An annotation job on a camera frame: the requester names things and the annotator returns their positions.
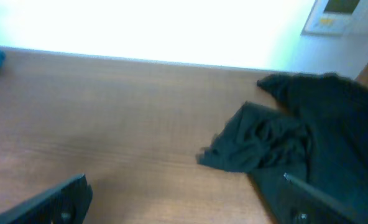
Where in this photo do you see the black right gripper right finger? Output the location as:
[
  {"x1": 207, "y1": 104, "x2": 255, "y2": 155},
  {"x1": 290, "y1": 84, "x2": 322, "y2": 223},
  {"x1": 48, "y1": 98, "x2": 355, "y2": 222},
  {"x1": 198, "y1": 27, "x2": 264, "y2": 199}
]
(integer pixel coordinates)
[{"x1": 277, "y1": 173, "x2": 358, "y2": 224}]

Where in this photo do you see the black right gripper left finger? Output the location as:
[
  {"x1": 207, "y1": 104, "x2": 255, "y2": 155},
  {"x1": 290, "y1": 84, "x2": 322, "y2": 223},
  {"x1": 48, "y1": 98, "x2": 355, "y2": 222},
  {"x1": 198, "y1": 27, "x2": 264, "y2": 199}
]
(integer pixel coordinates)
[{"x1": 0, "y1": 174, "x2": 93, "y2": 224}]

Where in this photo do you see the black garment pile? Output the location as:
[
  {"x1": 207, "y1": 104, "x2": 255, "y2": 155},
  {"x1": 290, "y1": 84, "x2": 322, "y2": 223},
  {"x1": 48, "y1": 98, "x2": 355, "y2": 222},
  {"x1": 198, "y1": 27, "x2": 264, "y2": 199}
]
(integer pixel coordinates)
[{"x1": 197, "y1": 73, "x2": 368, "y2": 223}]

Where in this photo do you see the white wall panel device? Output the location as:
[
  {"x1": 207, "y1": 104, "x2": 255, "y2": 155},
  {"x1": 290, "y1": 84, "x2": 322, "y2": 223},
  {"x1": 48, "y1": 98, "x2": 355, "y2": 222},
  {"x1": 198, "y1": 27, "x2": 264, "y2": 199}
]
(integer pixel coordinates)
[{"x1": 302, "y1": 0, "x2": 360, "y2": 35}]

